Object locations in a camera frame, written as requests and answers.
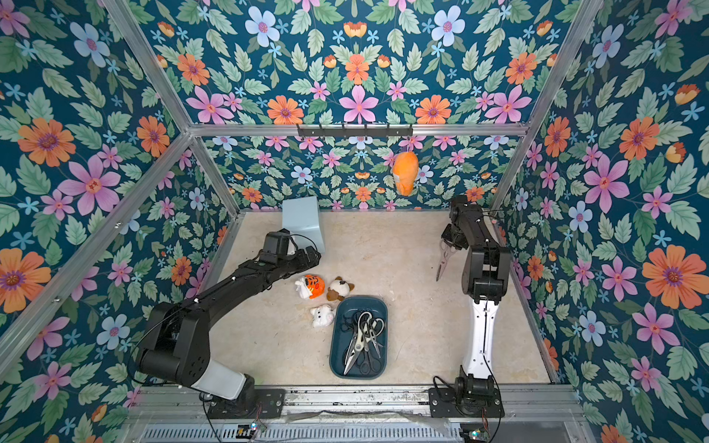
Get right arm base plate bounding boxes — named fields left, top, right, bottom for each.
left=428, top=388, right=506, bottom=418

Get orange tiger plush toy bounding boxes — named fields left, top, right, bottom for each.
left=295, top=274, right=326, bottom=299

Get cream kitchen shears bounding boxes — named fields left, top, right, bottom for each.
left=342, top=311, right=386, bottom=376

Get black wall hook rail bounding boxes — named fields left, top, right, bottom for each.
left=297, top=124, right=414, bottom=138

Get pink transparent scissors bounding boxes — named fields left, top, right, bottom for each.
left=436, top=241, right=457, bottom=282

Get white plush toy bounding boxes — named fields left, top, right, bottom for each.
left=309, top=304, right=335, bottom=329

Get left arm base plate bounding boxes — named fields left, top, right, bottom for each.
left=207, top=388, right=285, bottom=420

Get black scissors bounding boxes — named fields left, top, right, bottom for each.
left=345, top=312, right=384, bottom=375

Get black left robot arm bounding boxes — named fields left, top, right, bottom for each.
left=137, top=247, right=321, bottom=401

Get brown dog plush toy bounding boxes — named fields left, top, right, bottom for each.
left=326, top=276, right=355, bottom=302

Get white ventilation grille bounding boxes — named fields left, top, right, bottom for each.
left=134, top=423, right=463, bottom=442

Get light blue box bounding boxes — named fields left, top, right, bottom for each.
left=282, top=197, right=325, bottom=253

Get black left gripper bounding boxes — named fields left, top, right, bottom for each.
left=274, top=244, right=322, bottom=277

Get orange hanging plush toy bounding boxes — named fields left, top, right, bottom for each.
left=393, top=151, right=419, bottom=197

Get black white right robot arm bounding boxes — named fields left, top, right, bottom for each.
left=436, top=195, right=511, bottom=418

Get dark teal storage tray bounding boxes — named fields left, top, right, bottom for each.
left=330, top=295, right=388, bottom=380

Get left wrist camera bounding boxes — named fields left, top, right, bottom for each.
left=260, top=229, right=291, bottom=264

